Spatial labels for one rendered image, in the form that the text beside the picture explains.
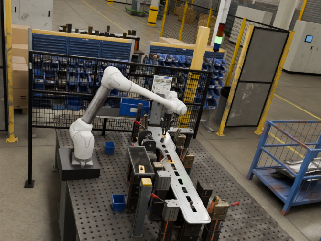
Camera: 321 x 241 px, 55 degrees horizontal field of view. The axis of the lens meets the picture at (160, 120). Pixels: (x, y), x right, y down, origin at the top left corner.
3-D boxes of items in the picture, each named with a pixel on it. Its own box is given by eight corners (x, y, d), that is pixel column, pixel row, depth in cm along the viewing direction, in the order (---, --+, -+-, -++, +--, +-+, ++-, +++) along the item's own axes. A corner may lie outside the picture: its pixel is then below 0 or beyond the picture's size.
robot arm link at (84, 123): (69, 143, 271) (64, 130, 288) (85, 148, 281) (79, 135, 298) (112, 69, 254) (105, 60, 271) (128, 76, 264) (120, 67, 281)
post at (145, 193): (142, 237, 218) (153, 187, 201) (132, 238, 216) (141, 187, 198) (141, 229, 225) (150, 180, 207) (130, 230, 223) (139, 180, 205)
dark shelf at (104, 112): (174, 122, 337) (174, 120, 335) (89, 117, 311) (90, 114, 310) (168, 114, 356) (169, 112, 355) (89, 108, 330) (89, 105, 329)
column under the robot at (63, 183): (61, 244, 287) (65, 185, 261) (58, 221, 312) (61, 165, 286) (94, 238, 300) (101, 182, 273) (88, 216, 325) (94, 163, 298)
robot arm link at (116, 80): (133, 82, 254) (127, 75, 265) (114, 75, 244) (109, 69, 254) (126, 95, 258) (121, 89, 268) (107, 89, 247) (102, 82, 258)
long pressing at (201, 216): (216, 223, 203) (217, 221, 202) (184, 224, 196) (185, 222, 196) (165, 127, 323) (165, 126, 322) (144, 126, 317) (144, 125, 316)
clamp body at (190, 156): (189, 189, 281) (197, 157, 267) (176, 189, 277) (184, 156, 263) (186, 183, 289) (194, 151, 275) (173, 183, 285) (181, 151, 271)
